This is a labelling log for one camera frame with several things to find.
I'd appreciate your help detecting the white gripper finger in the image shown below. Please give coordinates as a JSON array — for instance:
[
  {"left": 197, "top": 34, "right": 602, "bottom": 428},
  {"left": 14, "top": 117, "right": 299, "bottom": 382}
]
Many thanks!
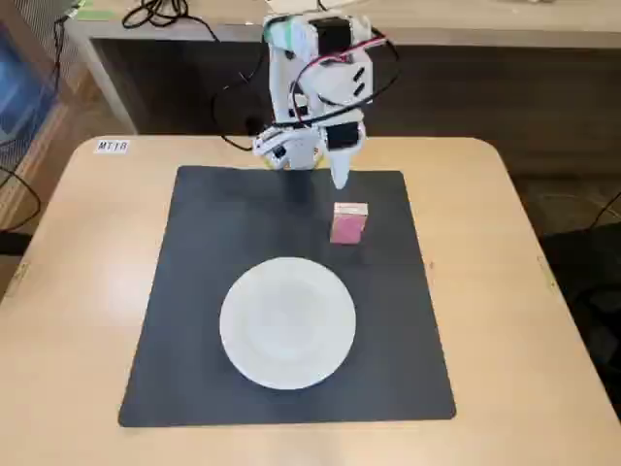
[{"left": 328, "top": 148, "right": 354, "bottom": 191}]

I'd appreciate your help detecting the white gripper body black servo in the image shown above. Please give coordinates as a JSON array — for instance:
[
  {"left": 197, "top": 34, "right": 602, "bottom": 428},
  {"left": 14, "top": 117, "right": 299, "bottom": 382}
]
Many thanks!
[{"left": 314, "top": 112, "right": 369, "bottom": 155}]

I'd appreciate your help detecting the pink small box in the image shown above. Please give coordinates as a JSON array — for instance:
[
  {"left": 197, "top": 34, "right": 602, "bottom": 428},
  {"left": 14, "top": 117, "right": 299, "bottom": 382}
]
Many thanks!
[{"left": 329, "top": 201, "right": 370, "bottom": 246}]

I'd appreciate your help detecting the white round dish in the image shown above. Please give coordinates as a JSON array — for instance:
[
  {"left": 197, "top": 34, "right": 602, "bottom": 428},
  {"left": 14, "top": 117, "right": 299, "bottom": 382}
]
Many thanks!
[{"left": 218, "top": 256, "right": 358, "bottom": 391}]

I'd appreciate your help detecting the white background desk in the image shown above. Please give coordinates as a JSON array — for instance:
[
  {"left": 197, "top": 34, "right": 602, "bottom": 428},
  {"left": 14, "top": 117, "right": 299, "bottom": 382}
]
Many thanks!
[{"left": 62, "top": 0, "right": 621, "bottom": 135}]

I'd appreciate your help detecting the dark grey mat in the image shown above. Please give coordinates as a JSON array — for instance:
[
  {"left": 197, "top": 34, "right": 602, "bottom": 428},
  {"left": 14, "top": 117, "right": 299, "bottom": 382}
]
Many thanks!
[{"left": 117, "top": 164, "right": 458, "bottom": 429}]

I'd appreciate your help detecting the white label MT18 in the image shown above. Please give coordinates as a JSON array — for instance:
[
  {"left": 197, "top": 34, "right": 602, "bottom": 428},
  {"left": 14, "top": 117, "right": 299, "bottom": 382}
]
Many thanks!
[{"left": 95, "top": 139, "right": 130, "bottom": 156}]

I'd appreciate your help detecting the green tape strip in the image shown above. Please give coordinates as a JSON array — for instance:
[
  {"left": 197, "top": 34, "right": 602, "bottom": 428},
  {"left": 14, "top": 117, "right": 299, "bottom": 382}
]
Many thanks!
[{"left": 67, "top": 0, "right": 115, "bottom": 23}]

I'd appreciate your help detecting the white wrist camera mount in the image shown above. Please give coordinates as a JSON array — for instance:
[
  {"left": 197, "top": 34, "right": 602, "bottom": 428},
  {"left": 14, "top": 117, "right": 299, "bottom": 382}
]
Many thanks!
[{"left": 251, "top": 126, "right": 293, "bottom": 164}]

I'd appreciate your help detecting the red servo wire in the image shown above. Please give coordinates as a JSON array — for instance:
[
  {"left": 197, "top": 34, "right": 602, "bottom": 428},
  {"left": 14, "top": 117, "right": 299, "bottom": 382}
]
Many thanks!
[{"left": 289, "top": 36, "right": 389, "bottom": 117}]

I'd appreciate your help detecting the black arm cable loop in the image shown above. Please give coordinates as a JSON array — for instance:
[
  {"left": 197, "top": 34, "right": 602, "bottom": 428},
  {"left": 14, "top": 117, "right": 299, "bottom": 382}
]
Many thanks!
[{"left": 289, "top": 26, "right": 403, "bottom": 130}]

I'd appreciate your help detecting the black base power cable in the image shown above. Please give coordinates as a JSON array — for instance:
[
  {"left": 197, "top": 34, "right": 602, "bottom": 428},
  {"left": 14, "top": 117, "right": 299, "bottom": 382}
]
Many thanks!
[{"left": 211, "top": 48, "right": 273, "bottom": 152}]

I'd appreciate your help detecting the black coiled cable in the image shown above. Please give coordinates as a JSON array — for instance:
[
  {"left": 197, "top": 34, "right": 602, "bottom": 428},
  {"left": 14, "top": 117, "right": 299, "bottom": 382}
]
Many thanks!
[{"left": 120, "top": 0, "right": 218, "bottom": 44}]

